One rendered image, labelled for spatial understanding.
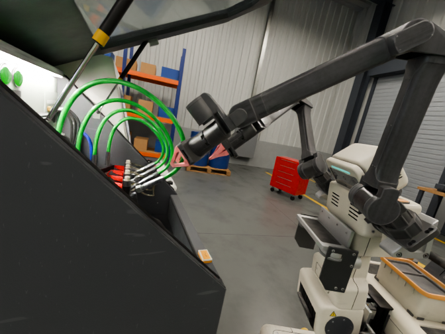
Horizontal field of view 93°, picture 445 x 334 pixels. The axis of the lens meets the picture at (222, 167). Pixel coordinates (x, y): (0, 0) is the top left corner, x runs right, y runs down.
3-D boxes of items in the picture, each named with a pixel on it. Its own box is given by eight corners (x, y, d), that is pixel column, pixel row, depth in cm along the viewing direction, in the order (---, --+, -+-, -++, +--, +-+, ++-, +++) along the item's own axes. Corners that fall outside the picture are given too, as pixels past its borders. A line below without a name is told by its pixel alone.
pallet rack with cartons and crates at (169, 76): (169, 157, 674) (183, 57, 614) (170, 164, 593) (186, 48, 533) (69, 144, 595) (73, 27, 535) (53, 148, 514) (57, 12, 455)
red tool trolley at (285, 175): (267, 190, 512) (276, 156, 495) (279, 189, 542) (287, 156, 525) (293, 201, 461) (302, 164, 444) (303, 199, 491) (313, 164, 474)
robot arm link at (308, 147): (315, 98, 112) (299, 109, 120) (297, 87, 106) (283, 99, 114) (328, 175, 93) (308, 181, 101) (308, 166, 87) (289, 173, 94)
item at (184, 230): (210, 324, 62) (221, 278, 59) (197, 327, 60) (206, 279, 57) (173, 221, 117) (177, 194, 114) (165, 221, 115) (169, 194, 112)
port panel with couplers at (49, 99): (53, 178, 79) (56, 92, 73) (42, 177, 77) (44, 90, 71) (63, 169, 90) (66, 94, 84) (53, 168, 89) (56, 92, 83)
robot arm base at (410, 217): (443, 232, 51) (402, 211, 63) (425, 209, 50) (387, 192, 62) (411, 254, 53) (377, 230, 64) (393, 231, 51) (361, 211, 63)
